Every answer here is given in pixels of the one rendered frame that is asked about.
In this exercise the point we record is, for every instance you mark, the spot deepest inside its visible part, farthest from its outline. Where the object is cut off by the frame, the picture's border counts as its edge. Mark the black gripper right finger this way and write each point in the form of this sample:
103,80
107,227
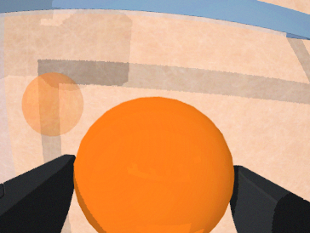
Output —
261,206

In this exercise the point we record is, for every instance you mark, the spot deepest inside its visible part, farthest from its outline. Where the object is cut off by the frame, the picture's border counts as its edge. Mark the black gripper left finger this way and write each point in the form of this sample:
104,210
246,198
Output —
38,201

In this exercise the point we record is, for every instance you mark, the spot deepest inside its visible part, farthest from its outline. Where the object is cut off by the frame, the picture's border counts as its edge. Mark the clear low corner walls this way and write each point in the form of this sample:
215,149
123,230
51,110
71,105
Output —
7,170

